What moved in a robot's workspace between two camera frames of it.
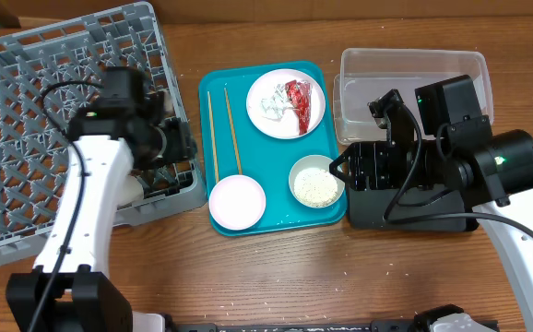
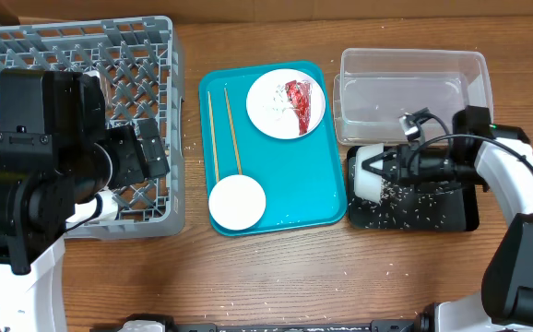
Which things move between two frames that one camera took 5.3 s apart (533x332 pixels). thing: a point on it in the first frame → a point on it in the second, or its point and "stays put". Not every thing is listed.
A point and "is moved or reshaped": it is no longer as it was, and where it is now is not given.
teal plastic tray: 233,147 stays put
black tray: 422,208 stays put
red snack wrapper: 299,94 stays put
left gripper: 183,145 → 133,168
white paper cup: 131,192 is moved or reshaped
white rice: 315,186 → 406,207
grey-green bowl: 313,183 is moved or reshaped
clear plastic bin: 368,75 stays put
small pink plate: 237,202 stays put
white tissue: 275,105 stays put
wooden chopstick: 230,120 stays put
